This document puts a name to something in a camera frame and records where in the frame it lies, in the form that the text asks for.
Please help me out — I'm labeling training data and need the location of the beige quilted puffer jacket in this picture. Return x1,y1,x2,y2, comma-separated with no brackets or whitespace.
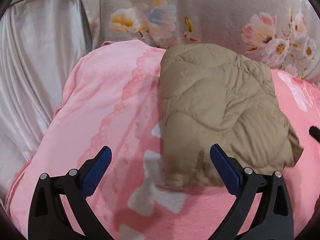
159,43,305,188

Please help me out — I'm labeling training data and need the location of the pink plush blanket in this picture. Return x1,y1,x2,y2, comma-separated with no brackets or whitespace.
5,39,320,240

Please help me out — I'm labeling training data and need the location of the white satin sheet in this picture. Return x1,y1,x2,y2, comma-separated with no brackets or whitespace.
0,0,93,202

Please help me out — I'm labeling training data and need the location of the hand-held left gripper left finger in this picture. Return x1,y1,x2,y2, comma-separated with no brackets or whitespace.
28,145,112,240

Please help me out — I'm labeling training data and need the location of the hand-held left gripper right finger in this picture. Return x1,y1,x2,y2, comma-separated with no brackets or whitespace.
209,144,294,240

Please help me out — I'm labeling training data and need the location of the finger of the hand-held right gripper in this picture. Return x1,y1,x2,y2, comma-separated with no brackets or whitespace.
309,126,320,143

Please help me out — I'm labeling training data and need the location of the grey floral blanket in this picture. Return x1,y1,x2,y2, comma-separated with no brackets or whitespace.
80,0,320,83

